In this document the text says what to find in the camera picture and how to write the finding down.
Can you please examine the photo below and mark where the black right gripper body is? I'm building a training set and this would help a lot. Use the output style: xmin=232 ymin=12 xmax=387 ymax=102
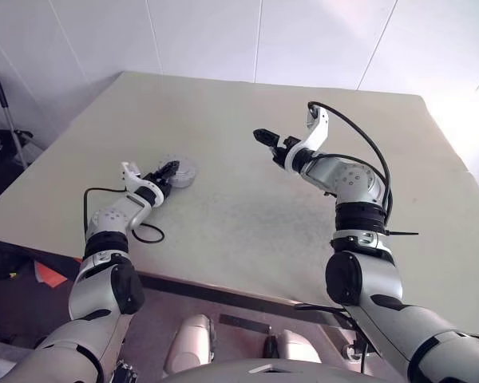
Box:
xmin=268 ymin=135 xmax=301 ymax=167

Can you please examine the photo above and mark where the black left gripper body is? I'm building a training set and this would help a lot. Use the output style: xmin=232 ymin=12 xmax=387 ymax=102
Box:
xmin=143 ymin=170 xmax=173 ymax=199

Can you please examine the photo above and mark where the silver ribbed motor cover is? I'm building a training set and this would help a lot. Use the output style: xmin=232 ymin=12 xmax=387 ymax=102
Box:
xmin=160 ymin=154 xmax=200 ymax=177

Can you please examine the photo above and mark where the orange object on floor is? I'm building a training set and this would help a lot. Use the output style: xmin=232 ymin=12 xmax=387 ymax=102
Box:
xmin=34 ymin=259 xmax=83 ymax=289

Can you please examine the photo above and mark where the pale rounded leg cover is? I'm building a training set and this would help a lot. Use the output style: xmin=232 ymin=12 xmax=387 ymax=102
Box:
xmin=263 ymin=329 xmax=323 ymax=364
xmin=163 ymin=314 xmax=216 ymax=374

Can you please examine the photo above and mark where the black flat floor bar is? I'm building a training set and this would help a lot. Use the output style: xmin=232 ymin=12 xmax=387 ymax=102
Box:
xmin=219 ymin=314 xmax=272 ymax=334

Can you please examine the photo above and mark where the table caster wheel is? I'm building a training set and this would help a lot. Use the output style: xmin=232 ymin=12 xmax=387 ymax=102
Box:
xmin=342 ymin=344 xmax=363 ymax=363

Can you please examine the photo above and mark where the grey robot torso top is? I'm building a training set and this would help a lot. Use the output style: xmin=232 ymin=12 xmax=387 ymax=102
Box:
xmin=159 ymin=357 xmax=368 ymax=383

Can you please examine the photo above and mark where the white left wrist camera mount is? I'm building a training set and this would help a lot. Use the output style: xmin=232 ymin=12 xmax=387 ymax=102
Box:
xmin=119 ymin=160 xmax=164 ymax=231

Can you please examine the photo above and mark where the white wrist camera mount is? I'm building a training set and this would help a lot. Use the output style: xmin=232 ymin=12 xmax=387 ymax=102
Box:
xmin=285 ymin=104 xmax=331 ymax=175
xmin=119 ymin=160 xmax=164 ymax=231

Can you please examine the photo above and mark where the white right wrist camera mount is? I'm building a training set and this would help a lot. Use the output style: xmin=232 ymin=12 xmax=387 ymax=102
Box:
xmin=285 ymin=104 xmax=331 ymax=175

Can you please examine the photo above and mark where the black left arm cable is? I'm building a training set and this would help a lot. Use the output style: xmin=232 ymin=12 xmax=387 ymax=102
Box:
xmin=82 ymin=187 xmax=165 ymax=244

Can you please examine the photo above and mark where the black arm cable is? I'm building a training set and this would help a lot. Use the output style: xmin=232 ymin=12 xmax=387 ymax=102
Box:
xmin=82 ymin=187 xmax=165 ymax=244
xmin=307 ymin=101 xmax=393 ymax=224

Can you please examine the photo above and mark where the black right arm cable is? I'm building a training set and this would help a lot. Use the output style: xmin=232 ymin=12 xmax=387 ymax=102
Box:
xmin=307 ymin=101 xmax=393 ymax=224

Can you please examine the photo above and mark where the dark metal table frame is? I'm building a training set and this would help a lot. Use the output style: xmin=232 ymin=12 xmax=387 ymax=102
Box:
xmin=0 ymin=237 xmax=368 ymax=332

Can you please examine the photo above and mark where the black cable under table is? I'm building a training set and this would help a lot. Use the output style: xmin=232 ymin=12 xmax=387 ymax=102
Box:
xmin=294 ymin=302 xmax=370 ymax=370

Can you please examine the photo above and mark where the black metal frame cart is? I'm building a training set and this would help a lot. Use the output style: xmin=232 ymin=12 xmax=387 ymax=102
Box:
xmin=0 ymin=70 xmax=45 ymax=208

